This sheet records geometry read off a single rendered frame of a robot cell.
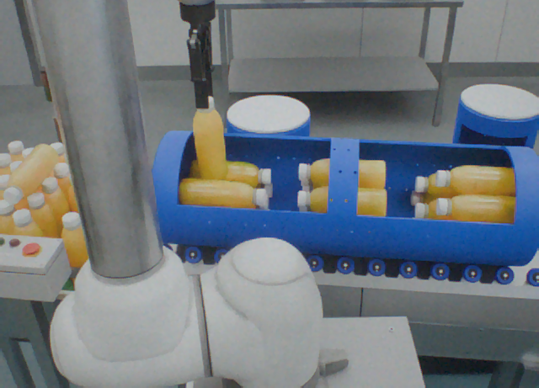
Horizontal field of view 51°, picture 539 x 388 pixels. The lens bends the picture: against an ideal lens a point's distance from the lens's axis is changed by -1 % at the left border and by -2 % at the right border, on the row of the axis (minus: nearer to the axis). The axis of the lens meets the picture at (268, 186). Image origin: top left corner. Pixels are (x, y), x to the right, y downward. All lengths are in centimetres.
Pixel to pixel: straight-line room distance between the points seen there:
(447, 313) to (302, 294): 72
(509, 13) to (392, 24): 94
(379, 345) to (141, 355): 45
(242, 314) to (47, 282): 60
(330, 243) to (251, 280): 55
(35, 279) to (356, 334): 68
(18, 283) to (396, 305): 87
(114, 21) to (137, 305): 36
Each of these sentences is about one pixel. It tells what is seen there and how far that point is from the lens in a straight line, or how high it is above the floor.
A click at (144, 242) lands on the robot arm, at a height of 142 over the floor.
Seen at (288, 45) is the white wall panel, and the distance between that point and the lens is 479.
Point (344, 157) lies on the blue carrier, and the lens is 129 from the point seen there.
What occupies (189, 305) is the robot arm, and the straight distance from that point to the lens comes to 82.
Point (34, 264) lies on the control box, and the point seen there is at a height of 110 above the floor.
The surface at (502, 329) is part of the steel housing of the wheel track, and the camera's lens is 154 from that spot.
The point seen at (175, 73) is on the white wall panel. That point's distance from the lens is 492.
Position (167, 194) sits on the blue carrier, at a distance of 131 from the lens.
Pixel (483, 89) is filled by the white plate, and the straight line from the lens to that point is 222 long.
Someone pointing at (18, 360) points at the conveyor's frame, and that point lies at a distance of 178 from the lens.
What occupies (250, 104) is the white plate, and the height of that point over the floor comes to 104.
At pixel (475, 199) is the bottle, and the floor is 115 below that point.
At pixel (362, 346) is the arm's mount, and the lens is 107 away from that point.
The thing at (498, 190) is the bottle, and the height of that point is 115.
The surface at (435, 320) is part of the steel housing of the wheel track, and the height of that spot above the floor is 84.
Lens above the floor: 187
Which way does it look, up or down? 33 degrees down
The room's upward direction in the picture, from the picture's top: 1 degrees counter-clockwise
